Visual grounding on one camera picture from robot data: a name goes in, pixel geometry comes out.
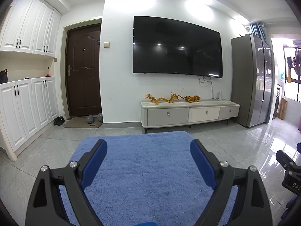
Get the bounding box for brown door mat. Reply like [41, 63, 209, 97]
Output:
[63, 117, 102, 129]

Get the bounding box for grey slipper pair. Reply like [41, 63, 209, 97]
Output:
[86, 113, 103, 124]

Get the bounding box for black shoes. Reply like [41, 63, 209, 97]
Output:
[54, 116, 65, 126]

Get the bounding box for white low TV cabinet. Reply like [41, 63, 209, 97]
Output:
[140, 100, 240, 130]

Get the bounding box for blue fluffy blanket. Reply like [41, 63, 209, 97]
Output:
[84, 131, 213, 225]

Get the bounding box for golden tiger figurine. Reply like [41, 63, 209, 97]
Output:
[184, 95, 201, 103]

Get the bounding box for golden dragon figurine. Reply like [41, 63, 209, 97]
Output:
[144, 92, 183, 105]

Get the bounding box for cardboard box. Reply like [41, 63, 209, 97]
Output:
[278, 98, 287, 120]

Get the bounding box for dark brown entrance door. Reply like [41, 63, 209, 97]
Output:
[65, 24, 102, 117]

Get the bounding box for grey double-door refrigerator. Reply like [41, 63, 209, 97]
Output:
[231, 34, 274, 128]

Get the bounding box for hanging clothes on rack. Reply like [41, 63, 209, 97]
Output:
[286, 48, 300, 83]

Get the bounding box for black bag on counter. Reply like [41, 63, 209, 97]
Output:
[0, 69, 8, 84]

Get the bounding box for white tall cupboard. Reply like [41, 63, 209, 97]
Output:
[1, 0, 61, 160]

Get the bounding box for beige wall switch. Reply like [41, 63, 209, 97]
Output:
[104, 42, 110, 48]

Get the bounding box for large black wall television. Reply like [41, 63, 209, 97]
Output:
[133, 16, 223, 78]

